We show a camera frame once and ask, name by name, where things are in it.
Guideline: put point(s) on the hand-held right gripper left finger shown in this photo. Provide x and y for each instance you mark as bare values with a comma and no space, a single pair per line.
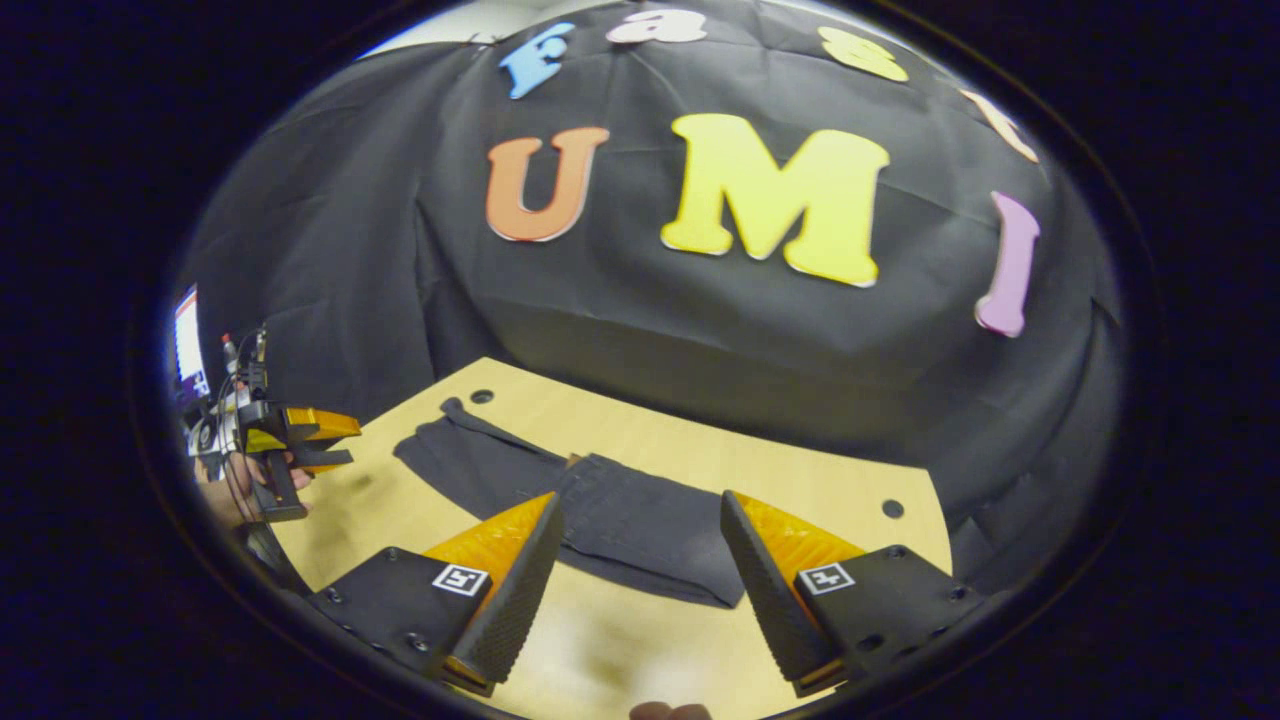
520,590

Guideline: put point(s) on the black backdrop cloth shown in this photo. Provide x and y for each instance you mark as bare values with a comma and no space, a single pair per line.
700,330

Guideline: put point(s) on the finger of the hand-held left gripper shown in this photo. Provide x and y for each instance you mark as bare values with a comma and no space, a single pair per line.
320,422
285,490

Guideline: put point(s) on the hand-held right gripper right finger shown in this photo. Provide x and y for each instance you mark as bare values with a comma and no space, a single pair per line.
770,600

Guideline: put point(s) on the computer monitor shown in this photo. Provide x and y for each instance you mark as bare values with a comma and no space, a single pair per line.
188,345

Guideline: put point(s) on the dark jeans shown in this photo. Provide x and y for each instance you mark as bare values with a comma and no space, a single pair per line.
640,530

